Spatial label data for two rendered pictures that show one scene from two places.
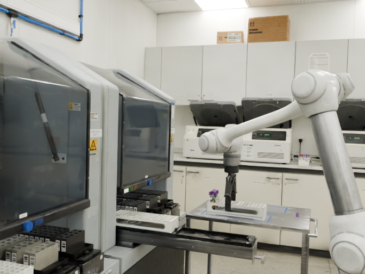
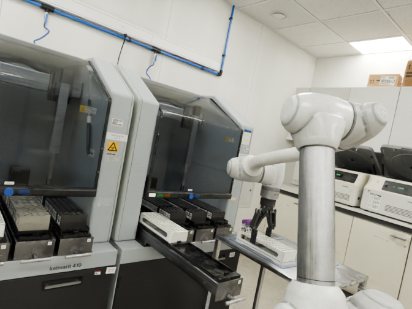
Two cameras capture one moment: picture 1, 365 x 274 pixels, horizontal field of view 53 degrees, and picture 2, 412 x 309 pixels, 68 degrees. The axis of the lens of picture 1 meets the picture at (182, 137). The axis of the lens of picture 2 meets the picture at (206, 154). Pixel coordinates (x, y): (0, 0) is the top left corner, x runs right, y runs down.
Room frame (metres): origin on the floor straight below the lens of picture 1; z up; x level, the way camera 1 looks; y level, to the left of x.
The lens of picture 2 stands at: (0.43, -0.72, 1.31)
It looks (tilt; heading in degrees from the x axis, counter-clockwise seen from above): 3 degrees down; 31
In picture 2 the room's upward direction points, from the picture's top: 11 degrees clockwise
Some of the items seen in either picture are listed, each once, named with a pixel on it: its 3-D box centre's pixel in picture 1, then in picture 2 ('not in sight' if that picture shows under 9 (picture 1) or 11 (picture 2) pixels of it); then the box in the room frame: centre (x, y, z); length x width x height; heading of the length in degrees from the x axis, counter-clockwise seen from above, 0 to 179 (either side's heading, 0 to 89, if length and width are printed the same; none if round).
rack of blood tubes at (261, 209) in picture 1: (236, 209); (264, 245); (1.87, -0.29, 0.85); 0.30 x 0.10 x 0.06; 69
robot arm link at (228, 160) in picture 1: (231, 160); (269, 192); (1.88, -0.26, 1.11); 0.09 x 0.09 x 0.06
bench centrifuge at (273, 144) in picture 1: (265, 129); (406, 183); (4.02, -0.92, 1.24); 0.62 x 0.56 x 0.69; 162
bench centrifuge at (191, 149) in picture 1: (214, 129); (347, 173); (4.20, -0.37, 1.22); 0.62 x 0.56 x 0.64; 160
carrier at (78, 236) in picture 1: (73, 242); (73, 221); (1.29, 0.38, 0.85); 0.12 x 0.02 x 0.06; 162
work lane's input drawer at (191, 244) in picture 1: (181, 238); (181, 252); (1.58, -0.01, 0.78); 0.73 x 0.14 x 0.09; 71
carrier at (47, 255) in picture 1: (44, 256); (34, 222); (1.14, 0.43, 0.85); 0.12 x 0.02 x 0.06; 162
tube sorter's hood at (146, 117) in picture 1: (108, 122); (178, 138); (1.96, 0.40, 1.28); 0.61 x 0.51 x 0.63; 161
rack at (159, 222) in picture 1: (144, 222); (162, 227); (1.64, 0.16, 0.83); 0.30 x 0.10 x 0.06; 71
